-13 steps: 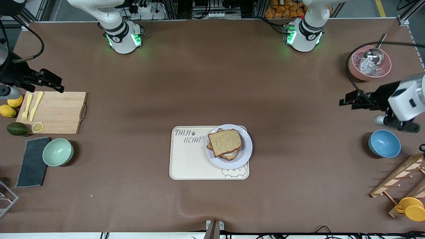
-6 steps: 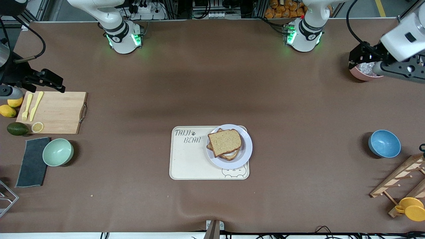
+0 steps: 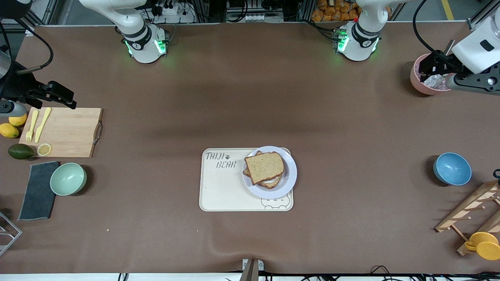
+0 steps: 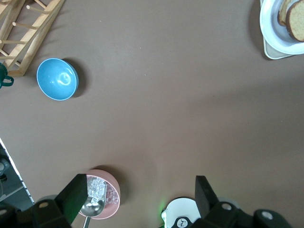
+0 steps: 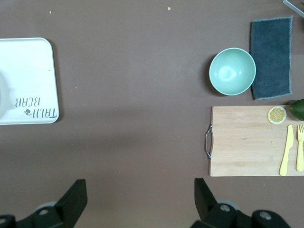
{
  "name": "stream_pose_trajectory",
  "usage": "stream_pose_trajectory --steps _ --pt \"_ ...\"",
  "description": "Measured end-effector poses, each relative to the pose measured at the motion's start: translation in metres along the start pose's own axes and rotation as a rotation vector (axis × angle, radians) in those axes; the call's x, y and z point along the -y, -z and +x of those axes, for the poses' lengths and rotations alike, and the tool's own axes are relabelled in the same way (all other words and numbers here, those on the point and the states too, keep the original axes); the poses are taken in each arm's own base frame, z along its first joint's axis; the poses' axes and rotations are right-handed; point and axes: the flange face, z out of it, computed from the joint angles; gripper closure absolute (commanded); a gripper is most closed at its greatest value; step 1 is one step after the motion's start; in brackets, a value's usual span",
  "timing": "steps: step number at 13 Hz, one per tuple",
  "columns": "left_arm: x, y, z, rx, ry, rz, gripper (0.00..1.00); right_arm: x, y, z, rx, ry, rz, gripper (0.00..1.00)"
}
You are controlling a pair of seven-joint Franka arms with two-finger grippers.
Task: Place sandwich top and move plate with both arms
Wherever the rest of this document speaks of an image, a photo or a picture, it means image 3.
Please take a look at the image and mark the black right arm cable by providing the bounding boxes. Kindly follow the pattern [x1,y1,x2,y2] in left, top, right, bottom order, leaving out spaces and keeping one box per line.
[0,20,54,75]

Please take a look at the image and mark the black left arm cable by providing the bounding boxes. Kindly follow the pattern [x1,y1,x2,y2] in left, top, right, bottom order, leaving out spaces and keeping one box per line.
[413,0,469,73]

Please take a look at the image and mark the yellow plastic fork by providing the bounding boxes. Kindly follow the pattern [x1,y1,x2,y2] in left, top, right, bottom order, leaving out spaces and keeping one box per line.
[25,110,39,142]

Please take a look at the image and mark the pale round plate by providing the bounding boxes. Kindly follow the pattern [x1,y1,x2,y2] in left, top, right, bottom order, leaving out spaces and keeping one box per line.
[242,146,298,199]

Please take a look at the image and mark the bread slice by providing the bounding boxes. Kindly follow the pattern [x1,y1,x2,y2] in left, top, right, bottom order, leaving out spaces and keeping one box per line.
[243,151,284,190]

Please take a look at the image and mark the white power strip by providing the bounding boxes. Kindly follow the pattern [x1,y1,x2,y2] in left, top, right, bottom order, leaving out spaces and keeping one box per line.
[150,0,196,24]
[241,13,271,23]

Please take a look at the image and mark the pink bowl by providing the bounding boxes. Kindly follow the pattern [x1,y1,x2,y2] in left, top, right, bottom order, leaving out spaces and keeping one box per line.
[409,53,454,96]

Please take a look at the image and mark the metal table edge bracket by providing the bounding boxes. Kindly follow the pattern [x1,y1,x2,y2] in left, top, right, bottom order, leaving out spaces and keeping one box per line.
[239,258,264,281]

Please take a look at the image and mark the yellow cup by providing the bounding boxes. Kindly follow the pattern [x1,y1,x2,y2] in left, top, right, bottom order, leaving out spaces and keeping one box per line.
[464,232,500,261]

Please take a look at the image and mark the blue bowl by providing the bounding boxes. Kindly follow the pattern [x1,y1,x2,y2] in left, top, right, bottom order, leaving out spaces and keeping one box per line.
[433,152,472,186]

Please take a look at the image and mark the wooden cutting board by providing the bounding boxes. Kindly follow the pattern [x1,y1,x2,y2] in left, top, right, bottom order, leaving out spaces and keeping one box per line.
[19,107,104,158]

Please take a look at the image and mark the cream bear print tray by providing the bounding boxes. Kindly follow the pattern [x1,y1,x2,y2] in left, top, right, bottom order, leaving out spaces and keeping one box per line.
[199,148,294,212]

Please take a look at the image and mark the metal wire rack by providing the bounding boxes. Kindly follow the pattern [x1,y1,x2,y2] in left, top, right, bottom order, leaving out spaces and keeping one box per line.
[0,211,23,257]

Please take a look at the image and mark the yellow plastic knife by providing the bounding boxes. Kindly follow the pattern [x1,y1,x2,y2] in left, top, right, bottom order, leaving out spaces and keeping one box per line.
[34,107,52,143]

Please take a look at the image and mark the wooden cup rack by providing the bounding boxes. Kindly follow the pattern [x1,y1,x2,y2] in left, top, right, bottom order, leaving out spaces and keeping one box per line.
[435,180,500,257]

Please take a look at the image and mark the bread slice sandwich lid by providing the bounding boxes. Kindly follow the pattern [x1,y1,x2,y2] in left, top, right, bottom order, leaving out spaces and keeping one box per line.
[245,151,285,185]

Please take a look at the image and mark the mint green bowl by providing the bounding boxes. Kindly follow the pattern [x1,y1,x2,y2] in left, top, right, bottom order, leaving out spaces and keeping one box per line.
[50,162,87,196]

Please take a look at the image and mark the dark grey cloth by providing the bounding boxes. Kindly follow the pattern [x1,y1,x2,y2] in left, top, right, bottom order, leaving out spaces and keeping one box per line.
[18,161,61,221]

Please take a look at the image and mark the green avocado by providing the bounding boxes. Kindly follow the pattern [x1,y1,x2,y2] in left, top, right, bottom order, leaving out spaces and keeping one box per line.
[8,143,35,160]

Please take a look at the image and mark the orange bread rolls bag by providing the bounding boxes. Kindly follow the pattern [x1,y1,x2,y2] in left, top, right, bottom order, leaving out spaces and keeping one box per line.
[312,0,362,22]

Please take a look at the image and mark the clear ice cubes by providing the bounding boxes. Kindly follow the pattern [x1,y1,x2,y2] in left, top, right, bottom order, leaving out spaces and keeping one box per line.
[416,62,448,89]

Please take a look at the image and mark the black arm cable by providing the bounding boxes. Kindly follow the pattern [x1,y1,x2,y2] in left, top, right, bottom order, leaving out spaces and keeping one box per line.
[0,20,54,75]
[413,0,469,73]

